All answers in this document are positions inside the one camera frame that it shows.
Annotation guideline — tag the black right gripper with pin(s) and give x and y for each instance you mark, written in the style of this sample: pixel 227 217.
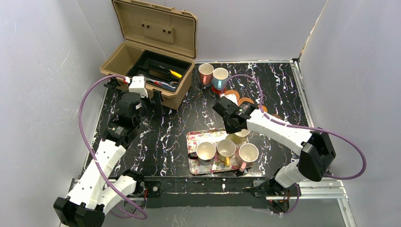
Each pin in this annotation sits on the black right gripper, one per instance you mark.
pixel 228 109

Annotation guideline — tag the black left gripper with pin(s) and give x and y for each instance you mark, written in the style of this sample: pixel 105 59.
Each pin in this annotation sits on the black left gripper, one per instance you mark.
pixel 148 100

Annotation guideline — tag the green mug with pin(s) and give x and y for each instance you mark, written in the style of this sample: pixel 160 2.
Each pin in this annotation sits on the green mug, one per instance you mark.
pixel 239 137

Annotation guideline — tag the light wood coaster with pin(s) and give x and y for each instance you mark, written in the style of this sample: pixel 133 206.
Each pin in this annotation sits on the light wood coaster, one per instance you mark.
pixel 245 100

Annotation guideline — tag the orange wood coaster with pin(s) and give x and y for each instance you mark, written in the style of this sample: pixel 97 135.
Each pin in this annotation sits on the orange wood coaster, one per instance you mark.
pixel 232 92

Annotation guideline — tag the orange printed coaster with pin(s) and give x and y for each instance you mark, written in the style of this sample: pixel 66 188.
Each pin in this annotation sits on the orange printed coaster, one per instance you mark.
pixel 263 108

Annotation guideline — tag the red coaster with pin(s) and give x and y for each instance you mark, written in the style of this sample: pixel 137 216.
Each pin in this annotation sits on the red coaster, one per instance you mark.
pixel 219 92

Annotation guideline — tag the dark walnut wooden coaster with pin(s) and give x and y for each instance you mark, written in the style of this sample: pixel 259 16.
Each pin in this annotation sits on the dark walnut wooden coaster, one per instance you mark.
pixel 276 116

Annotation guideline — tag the floral rectangular tray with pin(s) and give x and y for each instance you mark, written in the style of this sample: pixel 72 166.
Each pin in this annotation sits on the floral rectangular tray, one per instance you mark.
pixel 215 166

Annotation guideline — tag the light blue mug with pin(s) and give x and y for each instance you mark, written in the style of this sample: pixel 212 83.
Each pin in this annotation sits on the light blue mug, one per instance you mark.
pixel 220 77

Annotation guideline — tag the pink mug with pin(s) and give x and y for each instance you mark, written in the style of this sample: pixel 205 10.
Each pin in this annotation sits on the pink mug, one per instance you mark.
pixel 247 155
pixel 205 74

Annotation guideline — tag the tan plastic toolbox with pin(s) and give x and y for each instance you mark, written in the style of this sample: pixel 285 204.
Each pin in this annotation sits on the tan plastic toolbox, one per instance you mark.
pixel 159 29

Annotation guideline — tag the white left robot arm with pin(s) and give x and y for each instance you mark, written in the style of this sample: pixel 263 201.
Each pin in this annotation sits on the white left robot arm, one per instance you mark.
pixel 87 204

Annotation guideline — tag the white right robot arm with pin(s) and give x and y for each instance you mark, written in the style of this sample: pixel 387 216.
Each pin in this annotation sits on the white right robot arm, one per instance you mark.
pixel 313 147

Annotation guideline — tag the silver wrench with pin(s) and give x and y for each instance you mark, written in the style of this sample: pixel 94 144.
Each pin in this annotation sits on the silver wrench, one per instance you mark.
pixel 172 84

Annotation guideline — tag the yellow mug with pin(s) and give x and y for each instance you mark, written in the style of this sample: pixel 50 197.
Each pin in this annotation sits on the yellow mug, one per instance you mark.
pixel 225 150

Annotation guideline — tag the black tool tray insert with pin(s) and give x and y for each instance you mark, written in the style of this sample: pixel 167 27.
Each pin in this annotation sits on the black tool tray insert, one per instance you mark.
pixel 148 65

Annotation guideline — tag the black mug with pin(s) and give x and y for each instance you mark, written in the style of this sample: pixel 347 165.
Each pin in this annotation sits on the black mug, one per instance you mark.
pixel 203 153

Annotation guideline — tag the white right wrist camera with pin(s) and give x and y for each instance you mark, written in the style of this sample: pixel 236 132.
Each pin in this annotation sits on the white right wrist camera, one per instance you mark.
pixel 232 97

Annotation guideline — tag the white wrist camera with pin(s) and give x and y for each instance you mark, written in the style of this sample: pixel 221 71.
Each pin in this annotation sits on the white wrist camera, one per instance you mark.
pixel 232 97
pixel 137 84

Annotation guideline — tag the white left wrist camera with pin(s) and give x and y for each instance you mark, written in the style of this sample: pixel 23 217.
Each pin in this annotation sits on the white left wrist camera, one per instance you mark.
pixel 137 84

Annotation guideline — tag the yellow handled screwdriver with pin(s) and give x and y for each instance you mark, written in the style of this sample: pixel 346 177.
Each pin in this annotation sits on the yellow handled screwdriver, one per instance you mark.
pixel 170 71

